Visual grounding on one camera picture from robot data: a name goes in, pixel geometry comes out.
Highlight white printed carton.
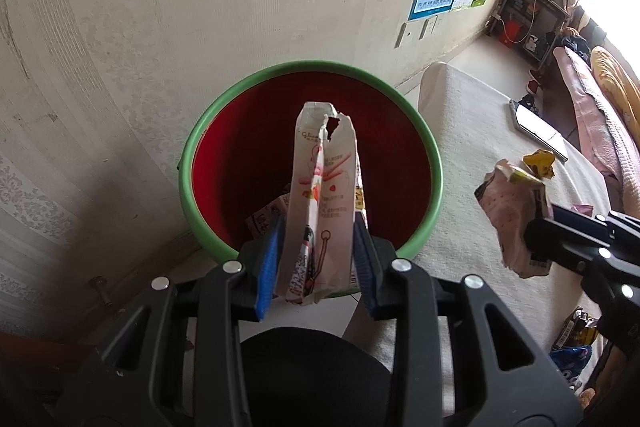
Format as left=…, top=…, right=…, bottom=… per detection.
left=244, top=196, right=292, bottom=241

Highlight small red bucket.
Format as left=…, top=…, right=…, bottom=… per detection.
left=499, top=20, right=522, bottom=48

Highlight bed with pink sheet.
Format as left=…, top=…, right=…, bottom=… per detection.
left=551, top=46, right=640, bottom=212

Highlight red bucket with green rim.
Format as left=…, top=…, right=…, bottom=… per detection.
left=177, top=60, right=444, bottom=264

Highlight yellow snack packet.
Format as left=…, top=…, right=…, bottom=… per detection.
left=507, top=148, right=557, bottom=184

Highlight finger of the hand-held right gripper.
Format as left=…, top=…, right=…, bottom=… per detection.
left=522, top=204, right=619, bottom=280

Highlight brown wooden board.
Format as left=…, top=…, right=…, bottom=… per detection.
left=0, top=334, right=103, bottom=380

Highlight pink snack wrapper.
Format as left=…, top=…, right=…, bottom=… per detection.
left=274, top=101, right=362, bottom=306

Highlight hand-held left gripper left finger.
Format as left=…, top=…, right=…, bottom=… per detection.
left=57, top=214, right=287, bottom=427

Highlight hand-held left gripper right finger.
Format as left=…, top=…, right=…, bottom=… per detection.
left=351, top=212, right=583, bottom=427

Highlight metal bolt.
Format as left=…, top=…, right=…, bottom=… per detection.
left=88, top=275, right=112, bottom=307

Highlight black shoes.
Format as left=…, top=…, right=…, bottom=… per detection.
left=517, top=94, right=542, bottom=116

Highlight yellow quilt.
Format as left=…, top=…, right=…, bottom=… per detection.
left=590, top=46, right=640, bottom=128

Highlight pale pink dotted bag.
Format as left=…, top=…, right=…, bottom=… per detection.
left=473, top=158, right=554, bottom=279

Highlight white wall plate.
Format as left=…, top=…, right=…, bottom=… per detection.
left=394, top=23, right=416, bottom=50

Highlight pile of wrappers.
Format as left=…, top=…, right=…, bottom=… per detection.
left=549, top=306, right=602, bottom=390

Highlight dark shelf table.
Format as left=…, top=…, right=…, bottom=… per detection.
left=486, top=0, right=572, bottom=64

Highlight dark clothes pile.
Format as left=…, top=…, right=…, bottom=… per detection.
left=559, top=27, right=593, bottom=58

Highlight smartphone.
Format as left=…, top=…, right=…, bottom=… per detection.
left=508, top=99, right=571, bottom=164

